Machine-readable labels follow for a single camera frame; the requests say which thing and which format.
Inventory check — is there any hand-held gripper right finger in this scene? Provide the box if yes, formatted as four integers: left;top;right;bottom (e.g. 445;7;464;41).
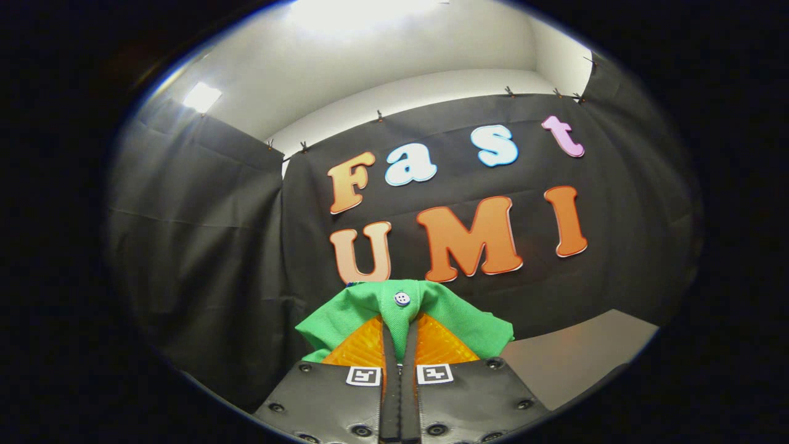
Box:
401;311;550;444

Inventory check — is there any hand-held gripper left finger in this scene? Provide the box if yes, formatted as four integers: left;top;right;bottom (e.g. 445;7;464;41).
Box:
253;314;401;444

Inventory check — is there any green polo shirt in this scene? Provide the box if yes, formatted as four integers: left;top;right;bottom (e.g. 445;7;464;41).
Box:
295;279;515;364

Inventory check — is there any black backdrop cloth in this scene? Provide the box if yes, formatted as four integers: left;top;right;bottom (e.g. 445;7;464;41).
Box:
108;52;703;411

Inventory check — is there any row of small cloth clips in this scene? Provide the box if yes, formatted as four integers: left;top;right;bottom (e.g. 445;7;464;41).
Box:
265;55;597;152

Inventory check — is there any ceiling light panel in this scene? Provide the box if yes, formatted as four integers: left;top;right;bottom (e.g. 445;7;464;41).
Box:
183;82;223;115

